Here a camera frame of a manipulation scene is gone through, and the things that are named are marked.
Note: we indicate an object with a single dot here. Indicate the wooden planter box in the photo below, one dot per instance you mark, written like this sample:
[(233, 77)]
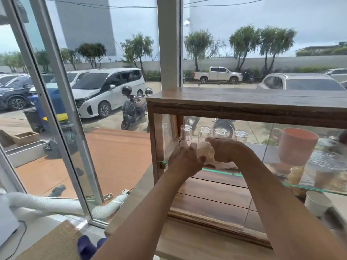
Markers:
[(25, 138)]

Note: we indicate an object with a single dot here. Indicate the grey planter trough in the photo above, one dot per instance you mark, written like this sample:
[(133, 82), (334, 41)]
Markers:
[(25, 154)]

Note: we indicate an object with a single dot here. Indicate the clear glass lidded jar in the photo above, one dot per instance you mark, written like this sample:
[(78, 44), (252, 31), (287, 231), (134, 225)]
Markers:
[(326, 162)]

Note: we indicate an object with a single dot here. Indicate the silver car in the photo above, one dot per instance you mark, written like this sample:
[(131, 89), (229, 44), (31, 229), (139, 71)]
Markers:
[(336, 73)]

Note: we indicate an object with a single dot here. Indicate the black trash bag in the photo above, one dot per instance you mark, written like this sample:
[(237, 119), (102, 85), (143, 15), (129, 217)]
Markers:
[(67, 144)]

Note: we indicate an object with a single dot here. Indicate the beige snack jar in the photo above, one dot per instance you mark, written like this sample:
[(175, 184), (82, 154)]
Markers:
[(296, 181)]

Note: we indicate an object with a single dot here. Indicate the white cup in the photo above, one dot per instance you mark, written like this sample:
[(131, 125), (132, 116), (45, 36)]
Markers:
[(317, 203)]

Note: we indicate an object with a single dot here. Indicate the black motorcycle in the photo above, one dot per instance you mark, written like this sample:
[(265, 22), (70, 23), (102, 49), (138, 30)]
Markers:
[(248, 77)]

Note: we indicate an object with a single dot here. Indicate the dark blue car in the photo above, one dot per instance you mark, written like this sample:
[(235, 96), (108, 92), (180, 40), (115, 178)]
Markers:
[(13, 92)]

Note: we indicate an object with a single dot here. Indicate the person's right forearm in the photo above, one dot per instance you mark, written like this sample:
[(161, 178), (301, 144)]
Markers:
[(282, 211)]

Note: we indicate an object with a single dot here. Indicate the white suv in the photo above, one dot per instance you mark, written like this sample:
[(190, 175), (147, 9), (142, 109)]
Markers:
[(298, 82)]

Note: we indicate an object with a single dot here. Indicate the pink mug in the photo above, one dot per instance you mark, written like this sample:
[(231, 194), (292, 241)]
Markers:
[(296, 146)]

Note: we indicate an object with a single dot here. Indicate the white window pillar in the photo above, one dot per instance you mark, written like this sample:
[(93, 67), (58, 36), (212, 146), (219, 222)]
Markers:
[(169, 43)]

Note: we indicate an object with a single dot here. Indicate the blue trash bin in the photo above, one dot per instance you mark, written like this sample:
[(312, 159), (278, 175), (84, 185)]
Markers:
[(55, 104)]

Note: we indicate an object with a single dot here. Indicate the white minivan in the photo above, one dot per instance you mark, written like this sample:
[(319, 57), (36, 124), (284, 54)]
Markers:
[(108, 89)]

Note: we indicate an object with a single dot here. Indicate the wooden glass display cabinet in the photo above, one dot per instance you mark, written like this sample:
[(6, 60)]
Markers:
[(244, 102)]

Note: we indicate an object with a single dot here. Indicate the white appliance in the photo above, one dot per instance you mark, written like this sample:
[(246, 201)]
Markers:
[(7, 219)]

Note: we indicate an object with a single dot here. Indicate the white pickup truck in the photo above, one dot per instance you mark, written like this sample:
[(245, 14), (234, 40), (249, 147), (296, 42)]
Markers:
[(217, 74)]

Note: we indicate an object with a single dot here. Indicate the blue slipper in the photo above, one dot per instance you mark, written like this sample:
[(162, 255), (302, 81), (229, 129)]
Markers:
[(86, 249)]

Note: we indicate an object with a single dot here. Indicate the woven straw mat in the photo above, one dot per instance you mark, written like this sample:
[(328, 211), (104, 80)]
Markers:
[(48, 242)]

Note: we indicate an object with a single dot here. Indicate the white car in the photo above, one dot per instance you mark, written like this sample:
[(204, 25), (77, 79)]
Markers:
[(71, 77)]

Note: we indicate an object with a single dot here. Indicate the glass cabinet shelf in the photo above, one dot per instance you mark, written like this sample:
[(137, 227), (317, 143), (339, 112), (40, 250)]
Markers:
[(271, 179)]

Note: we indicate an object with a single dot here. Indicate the person's right fingers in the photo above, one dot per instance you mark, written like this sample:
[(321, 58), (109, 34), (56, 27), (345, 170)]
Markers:
[(211, 142)]

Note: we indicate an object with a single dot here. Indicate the dark grey scooter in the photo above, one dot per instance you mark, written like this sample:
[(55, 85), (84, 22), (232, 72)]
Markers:
[(132, 108)]

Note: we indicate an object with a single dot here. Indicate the person's left hand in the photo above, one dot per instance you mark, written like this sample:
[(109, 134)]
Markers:
[(184, 162)]

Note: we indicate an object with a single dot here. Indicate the white sandal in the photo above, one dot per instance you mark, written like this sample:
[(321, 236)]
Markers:
[(108, 197)]

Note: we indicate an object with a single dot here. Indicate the black trash bin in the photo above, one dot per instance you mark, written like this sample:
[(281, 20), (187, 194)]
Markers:
[(34, 120)]

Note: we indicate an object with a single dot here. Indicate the clear drinking glass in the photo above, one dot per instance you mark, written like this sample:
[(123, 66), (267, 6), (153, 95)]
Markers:
[(204, 132), (220, 132), (240, 136), (186, 132), (204, 152)]

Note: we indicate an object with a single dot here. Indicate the person's right hand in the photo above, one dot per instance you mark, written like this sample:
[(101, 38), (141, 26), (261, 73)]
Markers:
[(226, 150)]

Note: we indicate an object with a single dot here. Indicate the black sandal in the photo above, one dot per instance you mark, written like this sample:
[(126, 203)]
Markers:
[(57, 190)]

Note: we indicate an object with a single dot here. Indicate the person's left fingers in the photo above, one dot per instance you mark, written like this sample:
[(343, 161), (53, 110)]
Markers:
[(183, 145)]

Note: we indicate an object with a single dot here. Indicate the white window frame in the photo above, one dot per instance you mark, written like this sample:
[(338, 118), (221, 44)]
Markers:
[(57, 92)]

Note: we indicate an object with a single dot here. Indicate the person's left forearm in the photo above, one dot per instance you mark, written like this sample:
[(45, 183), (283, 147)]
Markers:
[(160, 219)]

